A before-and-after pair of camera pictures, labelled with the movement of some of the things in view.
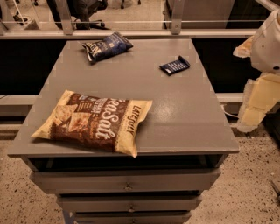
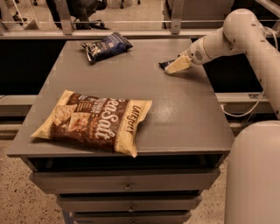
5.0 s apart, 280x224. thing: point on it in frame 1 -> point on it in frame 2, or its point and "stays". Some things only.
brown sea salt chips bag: (101, 121) stays
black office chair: (85, 9) stays
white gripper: (268, 50) -> (194, 53)
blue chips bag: (108, 45) stays
